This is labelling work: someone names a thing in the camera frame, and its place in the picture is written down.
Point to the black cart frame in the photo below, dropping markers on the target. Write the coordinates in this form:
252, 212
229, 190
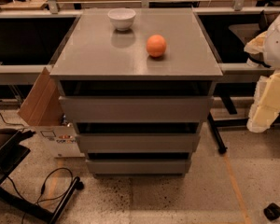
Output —
11, 155

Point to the grey top drawer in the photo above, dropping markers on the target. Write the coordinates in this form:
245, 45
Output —
103, 109

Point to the grey drawer cabinet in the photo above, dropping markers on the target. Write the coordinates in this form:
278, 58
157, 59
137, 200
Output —
99, 61

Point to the orange ball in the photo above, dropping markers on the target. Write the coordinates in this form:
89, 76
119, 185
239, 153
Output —
156, 46

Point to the brown cardboard box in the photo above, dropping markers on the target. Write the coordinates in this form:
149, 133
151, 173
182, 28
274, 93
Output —
42, 111

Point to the grey bottom drawer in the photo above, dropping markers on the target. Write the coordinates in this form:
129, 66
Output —
138, 167

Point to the black caster wheel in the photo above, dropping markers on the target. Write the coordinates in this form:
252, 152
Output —
272, 211

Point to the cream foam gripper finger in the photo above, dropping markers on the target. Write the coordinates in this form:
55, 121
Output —
266, 107
256, 45

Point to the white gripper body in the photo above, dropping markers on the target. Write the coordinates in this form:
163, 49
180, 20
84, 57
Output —
279, 47

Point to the white ceramic bowl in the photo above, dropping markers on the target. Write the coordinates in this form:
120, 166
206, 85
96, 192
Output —
121, 18

